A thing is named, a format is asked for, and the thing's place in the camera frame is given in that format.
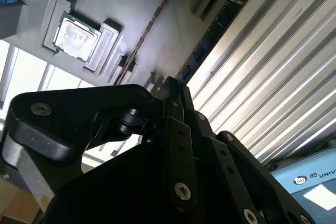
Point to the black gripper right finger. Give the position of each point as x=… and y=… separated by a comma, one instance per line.
x=236, y=171

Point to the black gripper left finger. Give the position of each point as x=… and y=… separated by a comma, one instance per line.
x=65, y=119

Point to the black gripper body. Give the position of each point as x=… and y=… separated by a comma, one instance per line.
x=118, y=195

